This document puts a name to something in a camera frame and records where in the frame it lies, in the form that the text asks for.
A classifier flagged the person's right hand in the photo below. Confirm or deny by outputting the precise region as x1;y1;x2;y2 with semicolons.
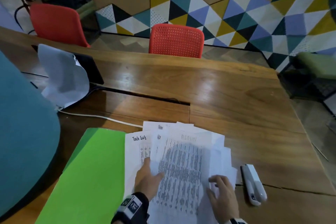
206;175;240;223

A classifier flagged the green cushioned bench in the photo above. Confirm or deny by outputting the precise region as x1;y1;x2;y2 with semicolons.
289;52;336;101

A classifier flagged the white stapler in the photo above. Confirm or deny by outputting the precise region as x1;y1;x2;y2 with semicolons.
240;164;268;206

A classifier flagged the black tablet screen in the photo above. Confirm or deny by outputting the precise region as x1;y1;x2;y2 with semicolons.
31;45;104;85

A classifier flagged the pile of printed paper sheets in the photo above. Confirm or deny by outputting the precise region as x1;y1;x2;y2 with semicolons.
123;121;238;224

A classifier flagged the geometric triangle patterned rug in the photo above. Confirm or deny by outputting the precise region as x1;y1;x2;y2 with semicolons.
95;0;336;72

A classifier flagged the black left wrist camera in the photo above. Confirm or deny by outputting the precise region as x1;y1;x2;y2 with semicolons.
111;192;150;224

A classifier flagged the white cable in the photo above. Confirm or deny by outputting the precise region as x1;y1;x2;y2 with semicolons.
57;108;144;129

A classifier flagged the red perforated plastic chair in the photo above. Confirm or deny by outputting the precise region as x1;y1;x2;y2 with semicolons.
149;23;205;59

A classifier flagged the person's left hand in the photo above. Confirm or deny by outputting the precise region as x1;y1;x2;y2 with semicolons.
134;157;165;202

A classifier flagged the white crumpled paper sheet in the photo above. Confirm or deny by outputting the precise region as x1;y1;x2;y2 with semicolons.
37;44;90;109

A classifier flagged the green paper folder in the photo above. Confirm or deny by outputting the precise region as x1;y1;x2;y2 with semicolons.
35;127;127;224

